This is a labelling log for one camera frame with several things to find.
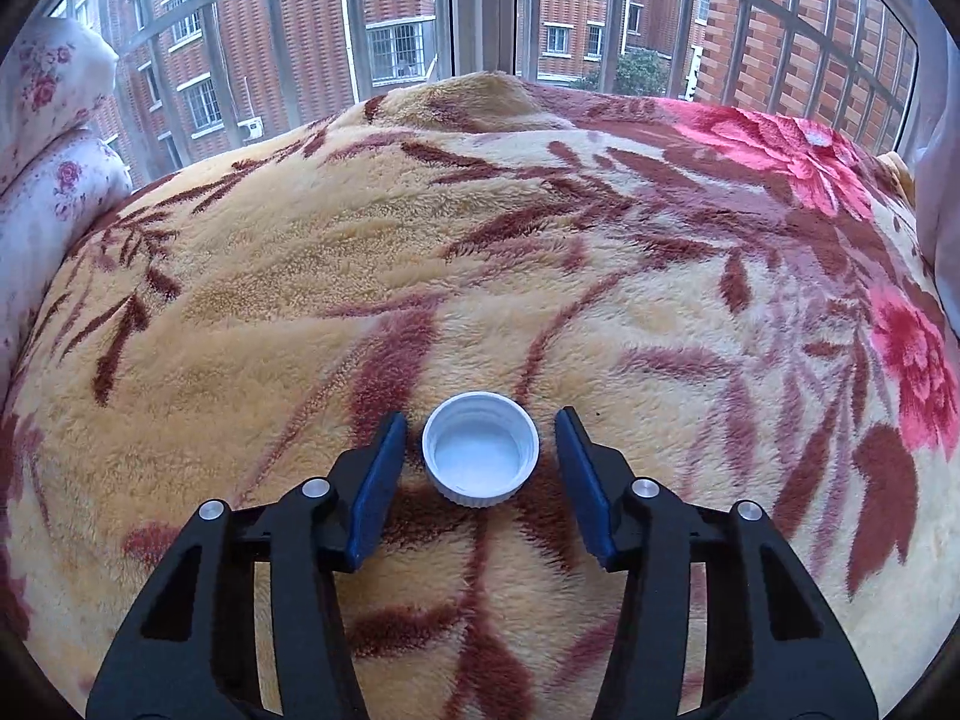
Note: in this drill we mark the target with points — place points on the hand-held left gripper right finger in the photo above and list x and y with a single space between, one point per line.
585 491

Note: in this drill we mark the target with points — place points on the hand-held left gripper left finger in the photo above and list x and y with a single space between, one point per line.
375 495

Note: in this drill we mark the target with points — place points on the white bottle cap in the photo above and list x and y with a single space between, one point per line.
480 457

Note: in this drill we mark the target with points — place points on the floral plush blanket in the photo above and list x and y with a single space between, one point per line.
300 277

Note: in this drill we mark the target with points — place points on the outdoor air conditioner unit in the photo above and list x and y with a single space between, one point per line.
252 130

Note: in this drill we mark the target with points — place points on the green tree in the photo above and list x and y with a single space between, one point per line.
626 71

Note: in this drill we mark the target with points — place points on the white floral pillow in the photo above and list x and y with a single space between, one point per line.
52 210
45 82

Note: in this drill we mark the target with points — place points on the red brick apartment building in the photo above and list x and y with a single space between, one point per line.
315 45

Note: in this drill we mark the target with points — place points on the brick building with large bricks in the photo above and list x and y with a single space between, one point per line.
757 60

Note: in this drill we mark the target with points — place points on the white curtain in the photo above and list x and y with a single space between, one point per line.
937 127

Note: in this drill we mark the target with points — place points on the metal window grille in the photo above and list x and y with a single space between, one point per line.
787 22

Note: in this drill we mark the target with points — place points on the window frame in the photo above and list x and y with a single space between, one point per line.
484 7

